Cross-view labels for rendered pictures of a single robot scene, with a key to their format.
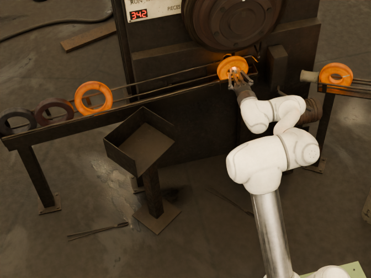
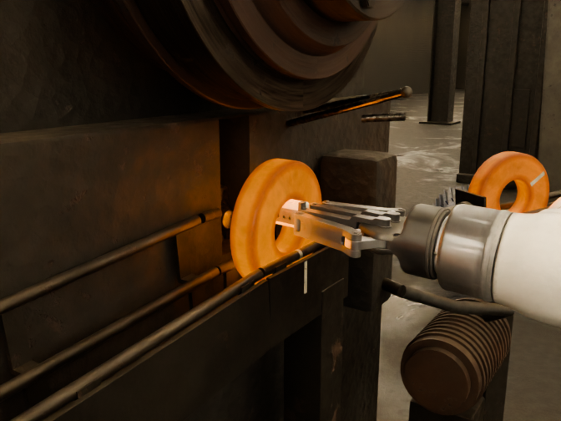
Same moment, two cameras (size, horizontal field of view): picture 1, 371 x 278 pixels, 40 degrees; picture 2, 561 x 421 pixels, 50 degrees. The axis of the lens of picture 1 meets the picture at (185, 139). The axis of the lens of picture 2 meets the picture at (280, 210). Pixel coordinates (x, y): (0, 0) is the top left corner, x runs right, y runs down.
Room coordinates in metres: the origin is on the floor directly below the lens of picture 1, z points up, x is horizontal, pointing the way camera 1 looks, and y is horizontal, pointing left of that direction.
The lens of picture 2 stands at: (1.43, 0.24, 0.94)
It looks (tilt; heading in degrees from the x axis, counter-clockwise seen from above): 14 degrees down; 314
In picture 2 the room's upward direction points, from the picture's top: straight up
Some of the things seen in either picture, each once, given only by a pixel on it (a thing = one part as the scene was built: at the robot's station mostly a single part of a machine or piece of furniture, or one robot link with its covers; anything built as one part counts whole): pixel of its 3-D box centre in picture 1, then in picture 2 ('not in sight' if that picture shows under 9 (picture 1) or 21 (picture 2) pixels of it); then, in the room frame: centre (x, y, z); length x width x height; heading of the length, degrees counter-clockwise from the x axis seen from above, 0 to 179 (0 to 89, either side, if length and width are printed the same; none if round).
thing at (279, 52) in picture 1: (275, 68); (355, 228); (1.97, -0.49, 0.68); 0.11 x 0.08 x 0.24; 10
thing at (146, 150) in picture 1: (147, 178); not in sight; (1.57, 0.21, 0.36); 0.26 x 0.20 x 0.72; 135
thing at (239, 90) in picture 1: (242, 89); (403, 236); (1.75, -0.29, 0.75); 0.09 x 0.08 x 0.07; 10
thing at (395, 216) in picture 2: (240, 79); (351, 221); (1.82, -0.29, 0.76); 0.11 x 0.01 x 0.04; 9
